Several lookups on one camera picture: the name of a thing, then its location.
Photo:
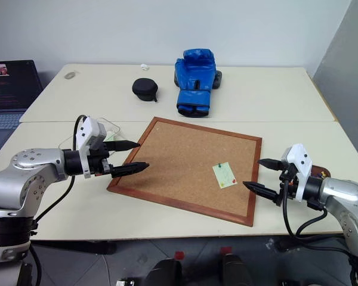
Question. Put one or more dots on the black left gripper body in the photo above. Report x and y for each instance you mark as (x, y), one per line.
(98, 161)

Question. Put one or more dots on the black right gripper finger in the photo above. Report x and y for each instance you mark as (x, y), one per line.
(271, 164)
(262, 190)

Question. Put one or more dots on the small red cap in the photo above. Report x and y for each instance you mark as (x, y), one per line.
(226, 250)
(179, 255)

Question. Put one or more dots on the dark rounded shape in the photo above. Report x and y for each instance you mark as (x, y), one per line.
(235, 269)
(164, 272)

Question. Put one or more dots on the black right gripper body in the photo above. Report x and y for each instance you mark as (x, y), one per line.
(290, 181)

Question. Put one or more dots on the brown bowl with objects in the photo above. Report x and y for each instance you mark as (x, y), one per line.
(318, 170)

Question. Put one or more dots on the pale green paper note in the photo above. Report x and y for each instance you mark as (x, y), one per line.
(225, 176)

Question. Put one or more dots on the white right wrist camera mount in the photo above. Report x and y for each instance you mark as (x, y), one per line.
(301, 161)

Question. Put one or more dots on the clear plastic tray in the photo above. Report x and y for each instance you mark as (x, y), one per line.
(113, 131)

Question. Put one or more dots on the blue boxing glove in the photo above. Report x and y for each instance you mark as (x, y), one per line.
(195, 83)

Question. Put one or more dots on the black round zip case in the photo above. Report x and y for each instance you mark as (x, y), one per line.
(144, 88)

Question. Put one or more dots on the wood framed cork board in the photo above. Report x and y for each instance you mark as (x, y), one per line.
(185, 167)

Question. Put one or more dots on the dark open laptop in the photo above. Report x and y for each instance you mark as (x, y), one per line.
(9, 89)

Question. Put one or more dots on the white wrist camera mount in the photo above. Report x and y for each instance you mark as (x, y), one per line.
(88, 128)
(301, 161)

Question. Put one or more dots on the small white object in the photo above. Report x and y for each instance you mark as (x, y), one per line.
(144, 66)

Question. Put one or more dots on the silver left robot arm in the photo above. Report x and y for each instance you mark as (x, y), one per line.
(32, 167)

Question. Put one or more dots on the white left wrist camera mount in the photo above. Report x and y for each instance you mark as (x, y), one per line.
(88, 128)

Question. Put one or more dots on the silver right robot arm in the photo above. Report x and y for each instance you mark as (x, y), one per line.
(346, 190)

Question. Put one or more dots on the grey oval object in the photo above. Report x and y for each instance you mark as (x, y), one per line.
(70, 75)

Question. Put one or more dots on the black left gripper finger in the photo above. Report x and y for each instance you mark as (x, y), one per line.
(129, 169)
(122, 145)

